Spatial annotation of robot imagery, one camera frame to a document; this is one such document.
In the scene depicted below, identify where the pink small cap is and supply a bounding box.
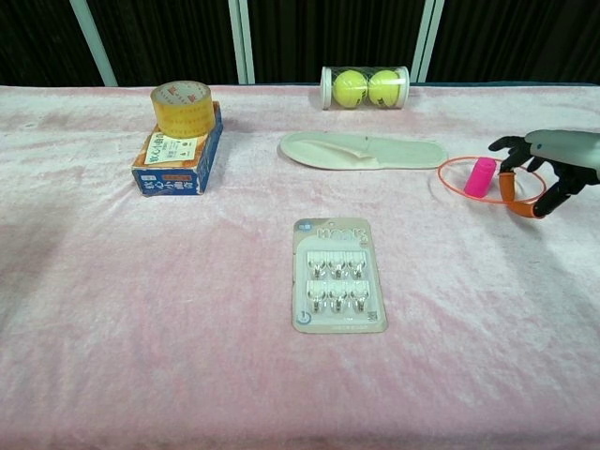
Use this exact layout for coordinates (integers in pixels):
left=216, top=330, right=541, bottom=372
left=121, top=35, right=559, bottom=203
left=463, top=157, right=498, bottom=199

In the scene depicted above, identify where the white partition post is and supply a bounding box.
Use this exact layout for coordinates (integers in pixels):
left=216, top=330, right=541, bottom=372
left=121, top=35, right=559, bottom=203
left=228, top=0, right=257, bottom=85
left=413, top=0, right=445, bottom=83
left=68, top=0, right=119, bottom=87

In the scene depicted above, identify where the thin orange plastic ring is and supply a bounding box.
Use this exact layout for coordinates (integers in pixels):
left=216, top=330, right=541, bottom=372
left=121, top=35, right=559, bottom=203
left=437, top=155, right=548, bottom=204

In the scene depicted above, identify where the beige hooks blister pack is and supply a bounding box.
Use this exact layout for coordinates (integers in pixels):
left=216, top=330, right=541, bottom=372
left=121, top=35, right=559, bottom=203
left=292, top=216, right=390, bottom=335

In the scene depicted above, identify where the white disposable slipper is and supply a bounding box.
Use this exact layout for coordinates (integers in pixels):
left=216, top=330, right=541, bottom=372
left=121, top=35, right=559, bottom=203
left=279, top=130, right=449, bottom=172

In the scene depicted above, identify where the right black grey robot hand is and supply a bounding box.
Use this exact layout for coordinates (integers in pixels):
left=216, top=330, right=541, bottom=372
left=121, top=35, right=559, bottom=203
left=487, top=129, right=600, bottom=220

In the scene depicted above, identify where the pink plush table cloth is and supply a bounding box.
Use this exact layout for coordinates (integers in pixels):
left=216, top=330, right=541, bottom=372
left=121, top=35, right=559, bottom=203
left=0, top=82, right=600, bottom=450

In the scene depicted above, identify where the yellow tennis ball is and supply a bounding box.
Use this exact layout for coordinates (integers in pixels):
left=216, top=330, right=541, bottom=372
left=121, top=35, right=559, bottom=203
left=367, top=69, right=405, bottom=107
left=333, top=69, right=369, bottom=107

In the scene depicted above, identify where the orange blue cardboard box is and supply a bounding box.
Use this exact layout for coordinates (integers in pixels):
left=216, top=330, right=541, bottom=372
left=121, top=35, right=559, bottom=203
left=130, top=99, right=224, bottom=198

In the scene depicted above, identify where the clear tennis ball tube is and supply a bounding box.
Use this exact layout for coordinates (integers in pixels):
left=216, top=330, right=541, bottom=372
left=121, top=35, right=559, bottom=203
left=320, top=65, right=412, bottom=113

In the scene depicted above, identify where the yellow clear tape roll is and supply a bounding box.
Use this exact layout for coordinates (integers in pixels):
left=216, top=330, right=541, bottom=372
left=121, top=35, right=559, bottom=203
left=149, top=80, right=217, bottom=141

